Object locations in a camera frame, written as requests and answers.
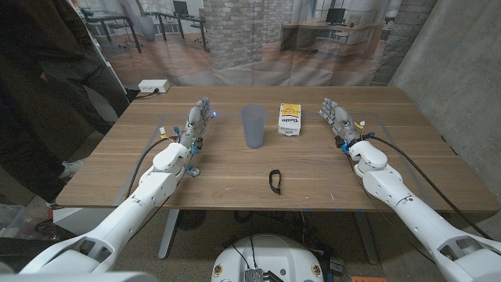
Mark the dark round floor fan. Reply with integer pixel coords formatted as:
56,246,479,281
176,209,207,231

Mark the translucent blue-grey plastic cup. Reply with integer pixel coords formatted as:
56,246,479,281
240,103,267,150

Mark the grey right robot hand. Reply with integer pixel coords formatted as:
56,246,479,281
319,97,364,147

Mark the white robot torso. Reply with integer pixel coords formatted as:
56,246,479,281
211,233,325,282

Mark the person in dark clothes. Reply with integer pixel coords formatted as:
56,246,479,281
0,0,130,203

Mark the printed office backdrop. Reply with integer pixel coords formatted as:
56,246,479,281
72,0,439,88

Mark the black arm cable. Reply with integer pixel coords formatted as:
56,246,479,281
124,135,179,199
366,132,494,240

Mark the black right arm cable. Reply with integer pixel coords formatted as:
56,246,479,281
366,132,494,240

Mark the white upright panel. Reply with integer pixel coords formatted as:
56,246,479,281
68,0,132,123

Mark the yellow white brown sugar box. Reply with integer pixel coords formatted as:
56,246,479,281
277,103,302,137

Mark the white power strip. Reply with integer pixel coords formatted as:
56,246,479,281
138,79,171,94

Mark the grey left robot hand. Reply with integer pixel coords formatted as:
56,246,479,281
178,96,218,152

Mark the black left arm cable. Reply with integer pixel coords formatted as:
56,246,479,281
124,135,179,199

